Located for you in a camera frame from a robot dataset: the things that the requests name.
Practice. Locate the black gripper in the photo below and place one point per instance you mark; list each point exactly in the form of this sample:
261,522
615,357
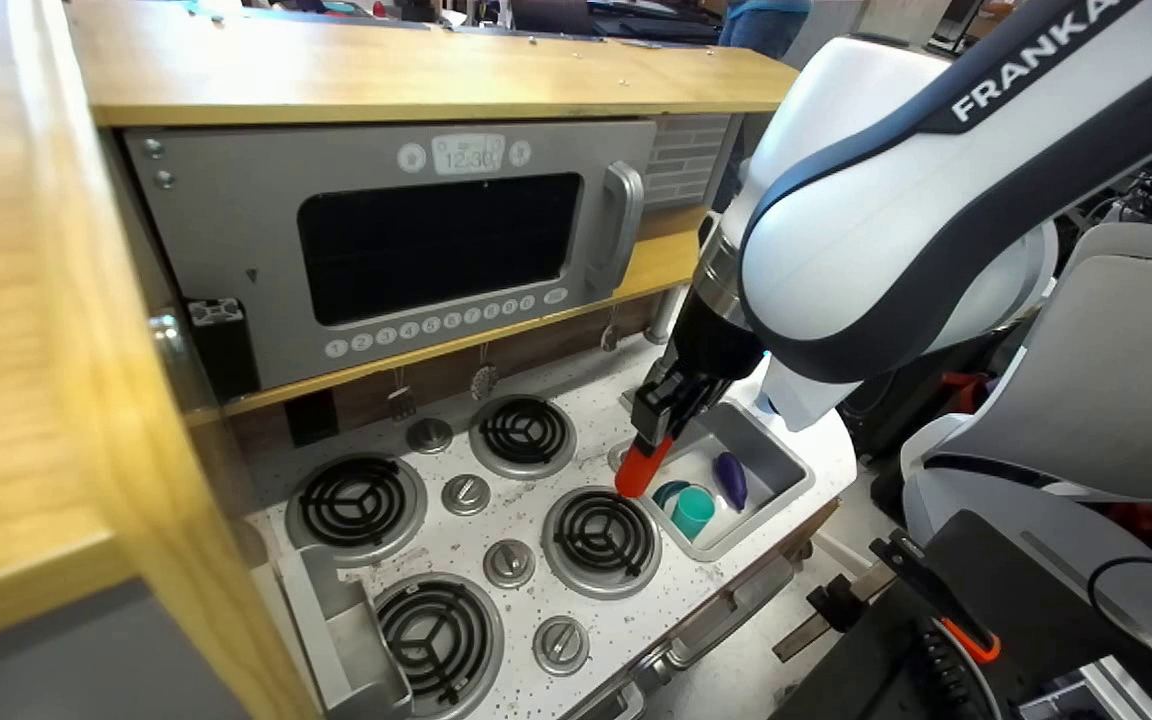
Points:
708,354

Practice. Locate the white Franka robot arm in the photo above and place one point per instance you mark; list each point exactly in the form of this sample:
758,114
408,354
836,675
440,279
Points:
868,242

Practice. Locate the teal plastic cup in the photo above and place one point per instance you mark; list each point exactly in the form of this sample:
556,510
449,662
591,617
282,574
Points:
694,510

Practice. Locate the grey toy sink basin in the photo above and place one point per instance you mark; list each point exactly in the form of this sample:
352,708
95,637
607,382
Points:
771,460

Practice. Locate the black toy stove burner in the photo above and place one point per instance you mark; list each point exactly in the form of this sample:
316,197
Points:
601,538
522,434
352,503
437,637

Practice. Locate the silver stove knob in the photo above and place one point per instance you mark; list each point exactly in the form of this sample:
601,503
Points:
428,434
509,563
466,494
556,647

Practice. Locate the purple toy eggplant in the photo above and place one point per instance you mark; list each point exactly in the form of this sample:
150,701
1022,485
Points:
733,479

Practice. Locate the grey toy faucet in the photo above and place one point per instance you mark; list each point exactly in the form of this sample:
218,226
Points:
669,321

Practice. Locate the grey toy microwave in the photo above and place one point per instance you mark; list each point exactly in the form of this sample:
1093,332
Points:
428,245

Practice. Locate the black perforated robot table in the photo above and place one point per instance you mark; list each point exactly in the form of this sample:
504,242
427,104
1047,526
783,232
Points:
868,667

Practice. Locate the orange black bar clamp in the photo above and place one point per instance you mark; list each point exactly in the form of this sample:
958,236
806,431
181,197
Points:
972,647

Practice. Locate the person in blue sweater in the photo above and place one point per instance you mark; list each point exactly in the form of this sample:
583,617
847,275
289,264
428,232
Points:
762,21

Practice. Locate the black clip beside microwave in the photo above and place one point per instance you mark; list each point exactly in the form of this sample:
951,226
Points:
218,344

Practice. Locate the wooden toy kitchen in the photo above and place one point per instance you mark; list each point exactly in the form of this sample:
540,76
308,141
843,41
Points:
16,332

